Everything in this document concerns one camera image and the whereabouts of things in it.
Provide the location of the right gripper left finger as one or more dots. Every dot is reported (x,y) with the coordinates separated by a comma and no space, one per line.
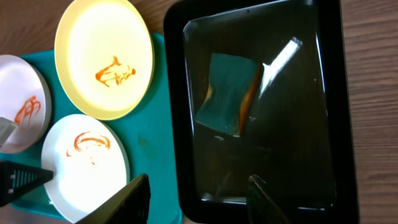
(128,206)

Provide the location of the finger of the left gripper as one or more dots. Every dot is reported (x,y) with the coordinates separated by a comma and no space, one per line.
(6,128)
(19,179)

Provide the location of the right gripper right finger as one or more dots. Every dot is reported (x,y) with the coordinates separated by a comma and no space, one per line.
(262,208)

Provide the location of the white plate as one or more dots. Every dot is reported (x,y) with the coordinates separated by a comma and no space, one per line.
(26,101)
(89,165)

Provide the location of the white plate front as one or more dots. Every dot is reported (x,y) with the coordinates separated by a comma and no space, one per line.
(89,165)

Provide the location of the green and yellow sponge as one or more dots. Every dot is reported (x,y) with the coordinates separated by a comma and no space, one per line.
(232,81)

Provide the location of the black water tray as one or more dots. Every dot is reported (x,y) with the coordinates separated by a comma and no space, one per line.
(297,131)

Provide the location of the green rimmed plate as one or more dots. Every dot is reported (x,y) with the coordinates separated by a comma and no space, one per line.
(104,57)

